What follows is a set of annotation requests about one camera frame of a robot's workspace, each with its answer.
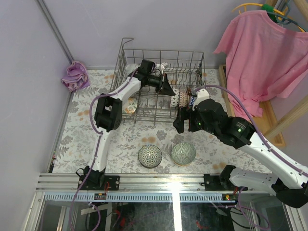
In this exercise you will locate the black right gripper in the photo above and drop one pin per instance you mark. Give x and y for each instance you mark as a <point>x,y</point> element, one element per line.
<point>183,114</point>

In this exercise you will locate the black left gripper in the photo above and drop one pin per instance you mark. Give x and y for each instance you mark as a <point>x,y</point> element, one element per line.
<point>162,83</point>

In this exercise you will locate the brown lattice patterned bowl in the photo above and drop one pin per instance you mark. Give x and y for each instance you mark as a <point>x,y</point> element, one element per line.
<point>184,99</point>

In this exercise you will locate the white bowl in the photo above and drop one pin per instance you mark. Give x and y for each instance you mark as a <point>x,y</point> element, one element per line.
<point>175,100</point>

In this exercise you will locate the blue zigzag bowl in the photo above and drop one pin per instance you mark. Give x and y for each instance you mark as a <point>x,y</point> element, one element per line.
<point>191,101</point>

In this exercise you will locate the red diamond patterned bowl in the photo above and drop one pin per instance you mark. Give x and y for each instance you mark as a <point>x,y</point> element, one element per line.
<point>189,92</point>

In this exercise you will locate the yellow floral bowl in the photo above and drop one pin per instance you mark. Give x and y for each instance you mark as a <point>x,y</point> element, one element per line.
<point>130,106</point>

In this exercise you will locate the black patterned bowl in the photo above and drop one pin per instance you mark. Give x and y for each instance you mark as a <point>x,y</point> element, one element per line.
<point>150,156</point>

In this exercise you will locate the pink scale patterned bowl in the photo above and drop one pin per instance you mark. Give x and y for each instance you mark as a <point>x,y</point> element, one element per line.
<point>164,102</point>

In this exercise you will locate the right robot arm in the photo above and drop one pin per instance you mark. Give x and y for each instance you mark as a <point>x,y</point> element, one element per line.
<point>288,181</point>

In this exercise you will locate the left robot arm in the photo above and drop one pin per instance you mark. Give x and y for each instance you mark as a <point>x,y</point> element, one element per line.
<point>106,109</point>

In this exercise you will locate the green diamond patterned bowl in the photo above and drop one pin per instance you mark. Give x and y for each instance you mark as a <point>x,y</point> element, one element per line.
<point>183,154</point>

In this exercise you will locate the floral table mat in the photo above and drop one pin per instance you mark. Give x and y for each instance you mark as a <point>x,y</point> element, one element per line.
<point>151,123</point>

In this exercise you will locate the purple crumpled cloth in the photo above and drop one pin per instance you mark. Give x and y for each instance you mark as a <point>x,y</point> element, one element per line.
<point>76,77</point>

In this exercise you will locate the pink t-shirt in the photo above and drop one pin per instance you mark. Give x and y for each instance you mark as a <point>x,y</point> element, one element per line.
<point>263,61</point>

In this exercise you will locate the yellow clothes hanger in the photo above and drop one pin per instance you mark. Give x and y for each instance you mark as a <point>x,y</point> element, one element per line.
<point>282,7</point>

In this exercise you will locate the teal clothes hanger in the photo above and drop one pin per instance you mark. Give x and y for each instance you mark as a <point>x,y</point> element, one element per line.
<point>278,18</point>

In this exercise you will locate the grey wire dish rack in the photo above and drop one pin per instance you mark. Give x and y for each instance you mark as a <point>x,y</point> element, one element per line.
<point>184,71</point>

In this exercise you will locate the white wrist camera, left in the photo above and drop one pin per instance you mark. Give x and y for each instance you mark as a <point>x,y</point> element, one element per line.
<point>161,67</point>

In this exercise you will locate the white wrist camera, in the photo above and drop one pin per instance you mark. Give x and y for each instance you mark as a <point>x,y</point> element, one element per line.
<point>161,67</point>
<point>201,95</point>

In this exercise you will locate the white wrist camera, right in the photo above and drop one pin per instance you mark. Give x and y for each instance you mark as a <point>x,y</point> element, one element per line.
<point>201,95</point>

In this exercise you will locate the wooden tray frame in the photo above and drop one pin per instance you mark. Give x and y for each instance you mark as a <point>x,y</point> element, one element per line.
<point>265,122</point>

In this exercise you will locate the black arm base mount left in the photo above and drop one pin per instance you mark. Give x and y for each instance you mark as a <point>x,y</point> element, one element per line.
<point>97,180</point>

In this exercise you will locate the corner aluminium post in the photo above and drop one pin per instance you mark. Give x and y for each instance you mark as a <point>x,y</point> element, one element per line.
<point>52,24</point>

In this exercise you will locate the aluminium frame rail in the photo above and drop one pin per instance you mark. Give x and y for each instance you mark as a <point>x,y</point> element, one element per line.
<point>147,183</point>

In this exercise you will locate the slotted cable duct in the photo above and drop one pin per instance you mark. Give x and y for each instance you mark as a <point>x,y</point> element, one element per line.
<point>138,197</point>

